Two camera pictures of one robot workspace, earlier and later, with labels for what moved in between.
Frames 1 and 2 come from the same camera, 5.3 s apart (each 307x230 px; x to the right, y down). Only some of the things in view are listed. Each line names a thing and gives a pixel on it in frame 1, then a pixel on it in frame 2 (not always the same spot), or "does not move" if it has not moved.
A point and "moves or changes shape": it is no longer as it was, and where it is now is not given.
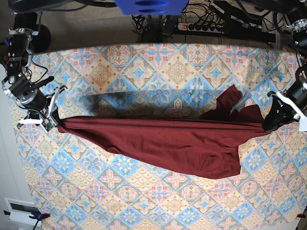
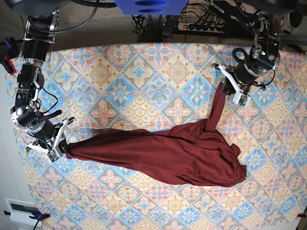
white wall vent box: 20,211 does not move
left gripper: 41,108 -> 48,135
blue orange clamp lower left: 38,216 does not move
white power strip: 207,28 does not move
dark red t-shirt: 208,144 moves or changes shape
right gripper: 295,98 -> 240,75
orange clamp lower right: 301,215 does not move
